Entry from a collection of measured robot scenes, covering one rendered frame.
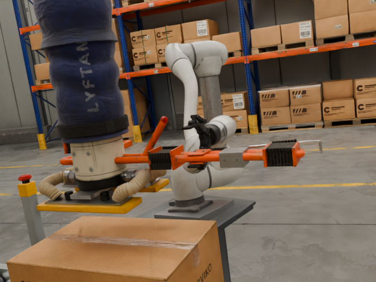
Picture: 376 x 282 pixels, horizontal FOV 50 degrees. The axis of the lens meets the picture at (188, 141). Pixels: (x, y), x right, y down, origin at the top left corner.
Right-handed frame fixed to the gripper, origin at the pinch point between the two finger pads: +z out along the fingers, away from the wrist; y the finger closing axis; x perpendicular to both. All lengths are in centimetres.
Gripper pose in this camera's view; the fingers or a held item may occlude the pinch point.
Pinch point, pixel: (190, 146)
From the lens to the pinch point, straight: 133.3
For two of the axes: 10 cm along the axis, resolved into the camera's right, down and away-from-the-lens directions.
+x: -9.1, 0.5, 4.1
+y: 1.4, 9.7, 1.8
